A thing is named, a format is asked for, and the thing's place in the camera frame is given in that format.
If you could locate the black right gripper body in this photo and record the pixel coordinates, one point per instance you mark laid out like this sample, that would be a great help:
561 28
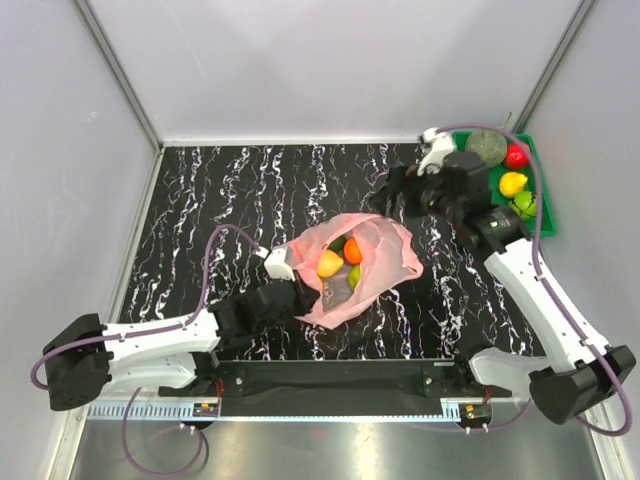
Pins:
425 193

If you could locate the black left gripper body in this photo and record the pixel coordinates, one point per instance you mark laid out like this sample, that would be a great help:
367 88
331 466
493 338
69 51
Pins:
297 308

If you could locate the pale yellow round fruit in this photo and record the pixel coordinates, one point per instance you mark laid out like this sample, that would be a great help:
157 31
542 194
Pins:
329 264

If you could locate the yellow lemon fruit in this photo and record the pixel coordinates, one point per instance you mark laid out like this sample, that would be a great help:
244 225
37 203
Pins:
511 183

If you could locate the pink plastic bag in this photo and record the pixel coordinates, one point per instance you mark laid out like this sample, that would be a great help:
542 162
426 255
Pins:
388 260

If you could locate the orange fruit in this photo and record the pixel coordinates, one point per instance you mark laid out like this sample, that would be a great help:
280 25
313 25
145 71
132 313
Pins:
352 252

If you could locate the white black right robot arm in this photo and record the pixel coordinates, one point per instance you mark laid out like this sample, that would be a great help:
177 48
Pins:
550 310

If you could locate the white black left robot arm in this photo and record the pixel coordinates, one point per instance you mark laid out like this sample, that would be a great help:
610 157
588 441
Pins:
89 358

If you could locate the green cracked ball fruit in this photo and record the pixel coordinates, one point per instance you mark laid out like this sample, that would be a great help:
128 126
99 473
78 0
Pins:
524 203

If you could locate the lime green fruit in bag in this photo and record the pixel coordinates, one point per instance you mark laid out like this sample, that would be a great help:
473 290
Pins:
354 276

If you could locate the dark green fruit in bag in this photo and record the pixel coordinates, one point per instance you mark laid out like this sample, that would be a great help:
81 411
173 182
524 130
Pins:
337 244

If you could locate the green plastic tray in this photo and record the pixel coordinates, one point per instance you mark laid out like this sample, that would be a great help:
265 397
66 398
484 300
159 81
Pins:
548 226

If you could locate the grey green melon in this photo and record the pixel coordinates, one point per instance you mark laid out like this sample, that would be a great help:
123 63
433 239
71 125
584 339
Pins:
490 145

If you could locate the red apple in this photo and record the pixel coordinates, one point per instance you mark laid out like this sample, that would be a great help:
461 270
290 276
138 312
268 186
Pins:
517 157

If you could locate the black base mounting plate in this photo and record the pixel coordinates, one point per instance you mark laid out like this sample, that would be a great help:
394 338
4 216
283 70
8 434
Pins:
336 388

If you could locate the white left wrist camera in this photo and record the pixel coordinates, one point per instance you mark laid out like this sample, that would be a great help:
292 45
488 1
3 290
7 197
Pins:
276 262

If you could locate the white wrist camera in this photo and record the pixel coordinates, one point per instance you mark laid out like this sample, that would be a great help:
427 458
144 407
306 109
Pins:
438 144
276 262

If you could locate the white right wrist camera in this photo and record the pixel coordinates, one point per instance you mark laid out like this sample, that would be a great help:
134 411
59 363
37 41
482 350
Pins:
438 144

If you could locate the aluminium rail frame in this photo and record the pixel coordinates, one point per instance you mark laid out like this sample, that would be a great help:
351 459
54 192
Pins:
185 416

